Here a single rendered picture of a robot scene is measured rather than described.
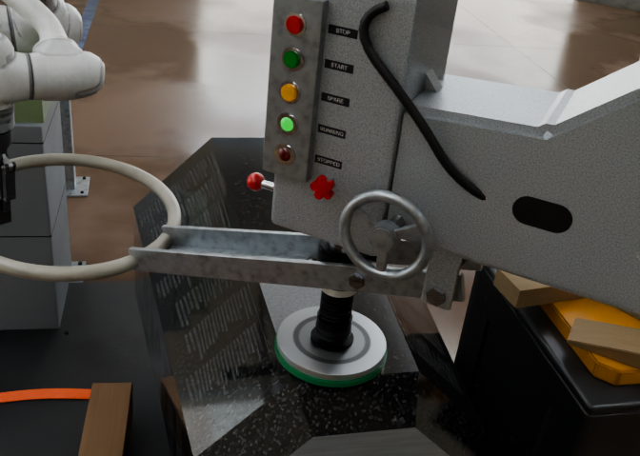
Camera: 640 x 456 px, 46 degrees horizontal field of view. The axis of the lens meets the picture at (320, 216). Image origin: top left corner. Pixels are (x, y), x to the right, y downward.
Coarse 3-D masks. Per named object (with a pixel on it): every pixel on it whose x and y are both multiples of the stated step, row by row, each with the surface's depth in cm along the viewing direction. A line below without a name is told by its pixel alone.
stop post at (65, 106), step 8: (64, 104) 340; (64, 112) 342; (64, 120) 344; (64, 128) 346; (64, 136) 348; (72, 136) 355; (64, 144) 350; (72, 144) 354; (64, 152) 352; (72, 152) 354; (72, 168) 356; (72, 176) 358; (72, 184) 360; (80, 184) 367; (88, 184) 368; (72, 192) 359; (80, 192) 360
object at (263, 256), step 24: (192, 240) 158; (216, 240) 155; (240, 240) 152; (264, 240) 149; (288, 240) 147; (312, 240) 144; (144, 264) 151; (168, 264) 148; (192, 264) 145; (216, 264) 142; (240, 264) 140; (264, 264) 137; (288, 264) 135; (312, 264) 132; (336, 264) 130; (408, 264) 137; (480, 264) 130; (336, 288) 132; (360, 288) 130; (384, 288) 128; (408, 288) 125; (432, 288) 119; (456, 288) 121
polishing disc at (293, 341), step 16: (288, 320) 149; (304, 320) 150; (352, 320) 151; (368, 320) 152; (288, 336) 145; (304, 336) 145; (368, 336) 147; (384, 336) 147; (288, 352) 140; (304, 352) 141; (320, 352) 141; (336, 352) 142; (352, 352) 142; (368, 352) 143; (384, 352) 143; (304, 368) 137; (320, 368) 137; (336, 368) 138; (352, 368) 138; (368, 368) 139
